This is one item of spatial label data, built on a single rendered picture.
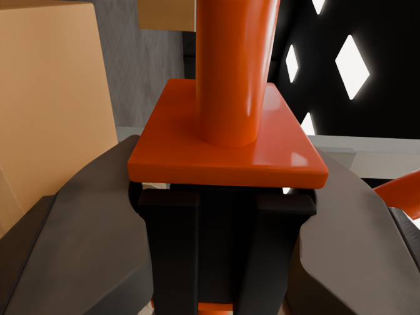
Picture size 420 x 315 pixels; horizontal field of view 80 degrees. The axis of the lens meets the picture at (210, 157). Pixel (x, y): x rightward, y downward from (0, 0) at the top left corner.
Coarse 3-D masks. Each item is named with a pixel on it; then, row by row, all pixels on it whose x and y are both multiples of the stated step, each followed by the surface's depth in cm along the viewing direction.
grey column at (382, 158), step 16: (128, 128) 132; (320, 144) 126; (336, 144) 127; (352, 144) 128; (368, 144) 128; (384, 144) 129; (400, 144) 130; (416, 144) 131; (368, 160) 125; (384, 160) 125; (400, 160) 125; (416, 160) 125; (368, 176) 130; (384, 176) 130; (400, 176) 130
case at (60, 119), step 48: (0, 0) 21; (48, 0) 25; (0, 48) 15; (48, 48) 19; (96, 48) 27; (0, 96) 15; (48, 96) 19; (96, 96) 27; (0, 144) 15; (48, 144) 19; (96, 144) 28; (0, 192) 15; (48, 192) 20
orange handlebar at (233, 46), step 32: (224, 0) 6; (256, 0) 6; (224, 32) 6; (256, 32) 6; (224, 64) 7; (256, 64) 7; (224, 96) 7; (256, 96) 7; (224, 128) 8; (256, 128) 8
